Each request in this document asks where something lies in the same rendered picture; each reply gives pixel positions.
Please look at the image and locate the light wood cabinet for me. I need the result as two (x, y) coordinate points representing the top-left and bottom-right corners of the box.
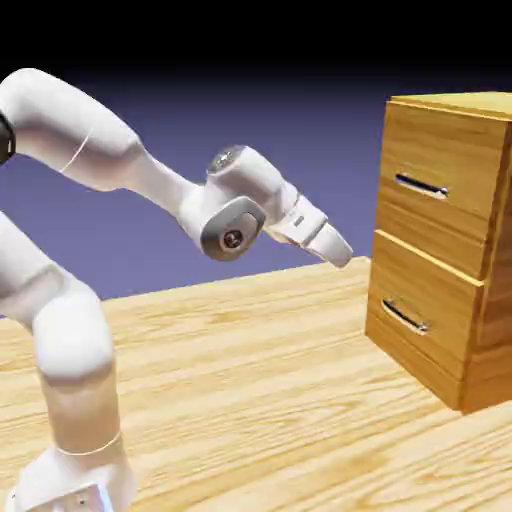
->
(364, 91), (512, 415)

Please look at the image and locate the straight metal drawer handle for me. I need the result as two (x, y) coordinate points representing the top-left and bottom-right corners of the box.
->
(394, 172), (450, 200)

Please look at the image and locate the wood drawer front with straight handle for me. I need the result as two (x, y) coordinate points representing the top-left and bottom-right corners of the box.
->
(375, 101), (512, 281)

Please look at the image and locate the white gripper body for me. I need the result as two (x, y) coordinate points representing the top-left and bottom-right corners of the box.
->
(302, 222), (354, 269)

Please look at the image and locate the curved metal drawer handle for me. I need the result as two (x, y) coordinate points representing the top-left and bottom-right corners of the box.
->
(381, 298), (430, 336)

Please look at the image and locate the wood drawer front with curved handle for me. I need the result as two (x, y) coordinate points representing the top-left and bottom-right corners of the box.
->
(366, 230), (484, 381)

